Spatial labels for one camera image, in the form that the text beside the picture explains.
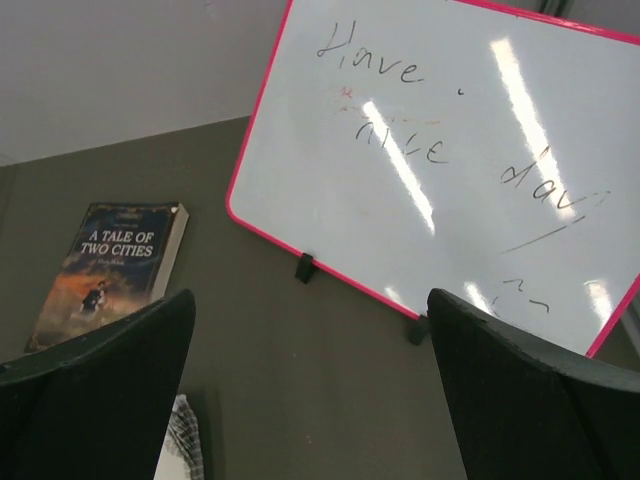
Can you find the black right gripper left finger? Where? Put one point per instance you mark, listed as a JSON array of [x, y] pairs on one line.
[[97, 406]]

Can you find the Setup Guide booklet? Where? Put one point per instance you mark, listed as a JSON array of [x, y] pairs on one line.
[[181, 454]]

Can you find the pink framed whiteboard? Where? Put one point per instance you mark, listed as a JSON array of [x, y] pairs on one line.
[[485, 150]]

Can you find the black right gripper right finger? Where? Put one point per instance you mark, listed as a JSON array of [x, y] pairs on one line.
[[524, 408]]

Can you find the Tale of Two Cities book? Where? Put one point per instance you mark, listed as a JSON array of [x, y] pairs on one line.
[[121, 260]]

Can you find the black whiteboard stand foot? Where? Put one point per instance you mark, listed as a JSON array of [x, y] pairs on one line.
[[305, 268]]

